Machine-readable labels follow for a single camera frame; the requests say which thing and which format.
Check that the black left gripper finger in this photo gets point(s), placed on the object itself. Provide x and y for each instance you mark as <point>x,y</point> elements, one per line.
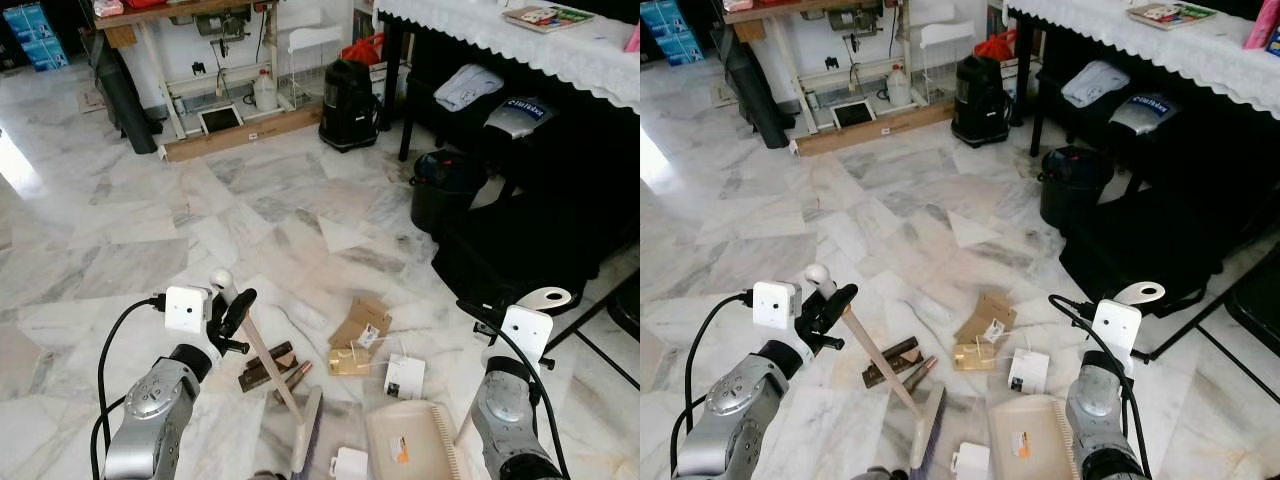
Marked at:
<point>810,308</point>
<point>215,308</point>
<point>838,308</point>
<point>240,310</point>

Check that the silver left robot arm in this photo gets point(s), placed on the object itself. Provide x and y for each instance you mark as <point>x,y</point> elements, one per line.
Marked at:
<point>730,410</point>
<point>150,410</point>

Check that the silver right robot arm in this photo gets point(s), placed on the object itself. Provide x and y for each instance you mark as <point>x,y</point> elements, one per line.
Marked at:
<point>1095,410</point>
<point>505,410</point>

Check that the copper coloured tube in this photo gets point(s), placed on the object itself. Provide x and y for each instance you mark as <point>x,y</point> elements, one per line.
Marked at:
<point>297,376</point>
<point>922,372</point>

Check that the brown cardboard piece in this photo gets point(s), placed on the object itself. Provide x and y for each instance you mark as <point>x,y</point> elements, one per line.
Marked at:
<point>360,318</point>
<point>985,314</point>

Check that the small beige box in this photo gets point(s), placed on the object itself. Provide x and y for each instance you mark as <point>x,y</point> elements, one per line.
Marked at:
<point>975,357</point>
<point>350,362</point>

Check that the small white label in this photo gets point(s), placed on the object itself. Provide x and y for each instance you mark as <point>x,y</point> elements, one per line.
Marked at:
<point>993,331</point>
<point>368,335</point>

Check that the long wooden plank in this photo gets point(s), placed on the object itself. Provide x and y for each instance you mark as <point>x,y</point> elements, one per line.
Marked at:
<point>880,127</point>
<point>250,132</point>

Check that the white paper tag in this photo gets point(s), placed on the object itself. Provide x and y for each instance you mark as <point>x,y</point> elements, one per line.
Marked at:
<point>1028,372</point>
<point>405,378</point>

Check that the black metal chair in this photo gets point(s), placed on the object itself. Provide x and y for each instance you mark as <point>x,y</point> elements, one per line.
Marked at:
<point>625,300</point>
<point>1255,300</point>

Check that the white-framed tablet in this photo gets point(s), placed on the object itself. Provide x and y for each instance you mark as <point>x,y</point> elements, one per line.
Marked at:
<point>855,114</point>
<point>220,119</point>

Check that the long black bag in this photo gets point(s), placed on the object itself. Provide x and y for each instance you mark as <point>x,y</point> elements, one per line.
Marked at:
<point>760,95</point>
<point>128,100</point>

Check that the white plastic jug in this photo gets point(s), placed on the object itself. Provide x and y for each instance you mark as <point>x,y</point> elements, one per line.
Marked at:
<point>265,92</point>
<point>898,88</point>

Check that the black vacuum cleaner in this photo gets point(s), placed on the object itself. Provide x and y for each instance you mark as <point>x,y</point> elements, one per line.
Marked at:
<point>348,105</point>
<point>980,100</point>

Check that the black plastic bucket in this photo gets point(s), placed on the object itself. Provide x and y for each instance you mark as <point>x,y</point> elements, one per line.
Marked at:
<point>445,195</point>
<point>1073,190</point>

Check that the large black bag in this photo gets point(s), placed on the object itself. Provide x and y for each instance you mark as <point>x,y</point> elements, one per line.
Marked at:
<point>1160,250</point>
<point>540,250</point>

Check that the grey electric motor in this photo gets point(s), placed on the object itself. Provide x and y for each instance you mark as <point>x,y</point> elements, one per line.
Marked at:
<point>855,20</point>
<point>222,24</point>

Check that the red bag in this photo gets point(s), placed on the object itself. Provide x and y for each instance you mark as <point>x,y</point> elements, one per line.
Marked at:
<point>362,50</point>
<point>995,46</point>

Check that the white-framed wooden workbench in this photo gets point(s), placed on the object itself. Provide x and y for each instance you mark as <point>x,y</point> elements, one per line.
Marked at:
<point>790,8</point>
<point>150,18</point>

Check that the pink packet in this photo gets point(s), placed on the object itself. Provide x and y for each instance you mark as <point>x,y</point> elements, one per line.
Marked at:
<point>738,6</point>
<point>108,8</point>

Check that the white folded cloth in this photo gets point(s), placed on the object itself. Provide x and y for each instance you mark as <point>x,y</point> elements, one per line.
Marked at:
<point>468,87</point>
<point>1095,84</point>

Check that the pink bottle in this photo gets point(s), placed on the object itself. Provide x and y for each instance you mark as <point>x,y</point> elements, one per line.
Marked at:
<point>633,40</point>
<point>1260,28</point>

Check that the silver bag with blue print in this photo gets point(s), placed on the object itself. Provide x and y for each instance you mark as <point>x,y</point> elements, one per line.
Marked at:
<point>1145,114</point>
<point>520,118</point>

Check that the table with white lace cloth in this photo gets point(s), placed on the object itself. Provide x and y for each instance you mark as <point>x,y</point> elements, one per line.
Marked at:
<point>520,50</point>
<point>1150,45</point>

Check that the colourful book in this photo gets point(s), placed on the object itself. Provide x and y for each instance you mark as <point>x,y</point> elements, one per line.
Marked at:
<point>1172,14</point>
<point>548,17</point>

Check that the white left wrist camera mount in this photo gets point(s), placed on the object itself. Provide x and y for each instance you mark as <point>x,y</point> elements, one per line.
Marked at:
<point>186,308</point>
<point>773,305</point>

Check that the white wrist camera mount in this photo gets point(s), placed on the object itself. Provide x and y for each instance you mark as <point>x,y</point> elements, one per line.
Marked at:
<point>186,308</point>
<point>773,305</point>
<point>525,330</point>
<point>1117,325</point>

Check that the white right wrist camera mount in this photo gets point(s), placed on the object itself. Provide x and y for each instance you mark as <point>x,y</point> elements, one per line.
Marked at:
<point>1117,325</point>
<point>525,330</point>

